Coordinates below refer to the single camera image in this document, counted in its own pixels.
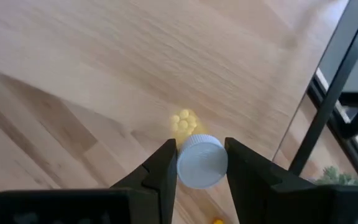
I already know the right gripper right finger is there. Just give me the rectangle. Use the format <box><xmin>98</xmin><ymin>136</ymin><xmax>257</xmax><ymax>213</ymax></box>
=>
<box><xmin>224</xmin><ymin>137</ymin><xmax>334</xmax><ymax>224</ymax></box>

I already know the pale green pill bottle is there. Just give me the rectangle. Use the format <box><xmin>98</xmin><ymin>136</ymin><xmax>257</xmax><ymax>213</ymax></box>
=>
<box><xmin>169</xmin><ymin>108</ymin><xmax>229</xmax><ymax>190</ymax></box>

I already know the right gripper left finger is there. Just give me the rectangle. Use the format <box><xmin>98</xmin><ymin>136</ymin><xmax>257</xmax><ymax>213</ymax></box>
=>
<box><xmin>110</xmin><ymin>138</ymin><xmax>179</xmax><ymax>224</ymax></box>

